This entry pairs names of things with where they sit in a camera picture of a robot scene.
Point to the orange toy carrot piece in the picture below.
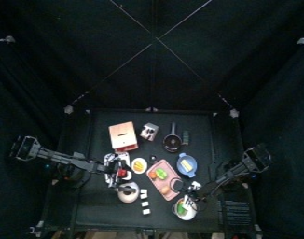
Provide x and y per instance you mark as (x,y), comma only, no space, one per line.
(152,175)

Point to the blue toy bowl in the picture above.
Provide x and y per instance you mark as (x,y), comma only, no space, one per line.
(186,165)

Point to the grey frame middle bracket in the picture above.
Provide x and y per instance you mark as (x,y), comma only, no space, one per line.
(151,109)

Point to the pink toy tray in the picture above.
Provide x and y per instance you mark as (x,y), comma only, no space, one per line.
(163,182)

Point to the yellow toy corn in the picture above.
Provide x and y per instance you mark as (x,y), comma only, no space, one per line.
(138,166)

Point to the tan toy egg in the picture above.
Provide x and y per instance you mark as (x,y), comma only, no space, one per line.
(166,189)

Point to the grey toy toaster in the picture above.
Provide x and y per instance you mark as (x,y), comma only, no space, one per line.
(148,131)

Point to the small white plate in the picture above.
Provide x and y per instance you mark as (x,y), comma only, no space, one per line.
(139,165)

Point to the red toy piece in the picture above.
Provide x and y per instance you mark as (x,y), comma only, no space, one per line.
(123,173)

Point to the dark green toy vegetable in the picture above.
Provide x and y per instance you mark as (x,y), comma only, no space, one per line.
(186,137)

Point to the white bowl with greens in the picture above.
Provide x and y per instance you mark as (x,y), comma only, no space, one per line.
(183,211)

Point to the small black toy knob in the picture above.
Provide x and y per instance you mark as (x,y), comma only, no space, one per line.
(154,158)

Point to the black toy frying pan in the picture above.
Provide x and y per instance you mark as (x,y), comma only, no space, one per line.
(172,141)

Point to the black box with label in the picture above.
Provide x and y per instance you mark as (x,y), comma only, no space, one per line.
(238,213)

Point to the wooden toy box red base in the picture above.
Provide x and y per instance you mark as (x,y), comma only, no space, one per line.
(123,136)

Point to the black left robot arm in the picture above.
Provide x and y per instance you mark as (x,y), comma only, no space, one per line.
(55,155)

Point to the grey frame corner bracket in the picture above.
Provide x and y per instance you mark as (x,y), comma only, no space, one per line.
(68,109)
(234,112)

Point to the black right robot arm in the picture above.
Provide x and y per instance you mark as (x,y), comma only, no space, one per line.
(242,169)

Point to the grey frame foot bracket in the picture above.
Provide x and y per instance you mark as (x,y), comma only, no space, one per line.
(36,228)

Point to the white toy cube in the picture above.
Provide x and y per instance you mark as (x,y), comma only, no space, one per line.
(143,194)
(144,203)
(146,211)

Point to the grey frame clamp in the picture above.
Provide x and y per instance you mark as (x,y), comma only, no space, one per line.
(10,39)
(303,41)

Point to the yellow toy butter block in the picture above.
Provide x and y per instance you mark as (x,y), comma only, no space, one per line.
(186,165)

